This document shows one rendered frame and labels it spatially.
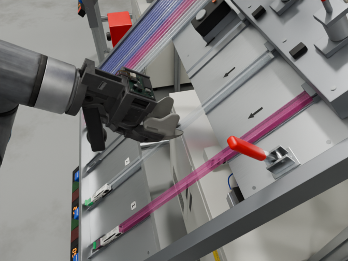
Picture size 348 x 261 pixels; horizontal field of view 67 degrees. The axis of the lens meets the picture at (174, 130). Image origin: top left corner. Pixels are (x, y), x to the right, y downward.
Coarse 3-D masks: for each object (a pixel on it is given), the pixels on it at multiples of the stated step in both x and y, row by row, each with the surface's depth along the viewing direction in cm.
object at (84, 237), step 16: (80, 112) 84; (80, 128) 79; (80, 144) 75; (80, 160) 71; (80, 176) 68; (80, 192) 65; (80, 208) 62; (80, 224) 59; (80, 240) 57; (80, 256) 55
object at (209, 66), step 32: (192, 32) 61; (224, 32) 53; (256, 32) 47; (192, 64) 57; (224, 64) 50; (288, 64) 40; (224, 96) 47; (256, 96) 42; (288, 96) 38; (224, 128) 44; (288, 128) 36; (320, 128) 33; (256, 160) 38
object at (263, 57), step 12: (264, 60) 43; (240, 72) 45; (252, 72) 44; (228, 84) 46; (216, 96) 46; (204, 108) 48; (192, 120) 49; (156, 144) 53; (144, 156) 54; (132, 168) 56; (120, 180) 58
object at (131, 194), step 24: (120, 144) 65; (96, 168) 68; (120, 168) 61; (144, 168) 56; (120, 192) 57; (144, 192) 52; (96, 216) 60; (120, 216) 54; (96, 240) 55; (120, 240) 51; (144, 240) 47
